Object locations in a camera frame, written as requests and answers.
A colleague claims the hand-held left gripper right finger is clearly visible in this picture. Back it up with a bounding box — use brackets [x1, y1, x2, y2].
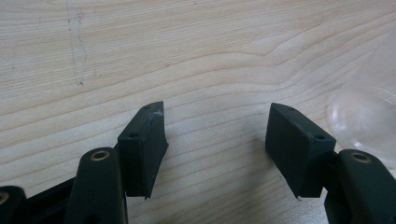
[264, 102, 396, 224]

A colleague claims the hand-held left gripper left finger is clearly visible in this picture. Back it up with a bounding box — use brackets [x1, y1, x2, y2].
[64, 100, 170, 224]

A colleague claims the clear plastic cup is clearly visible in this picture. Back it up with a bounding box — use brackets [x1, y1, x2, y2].
[326, 29, 396, 171]

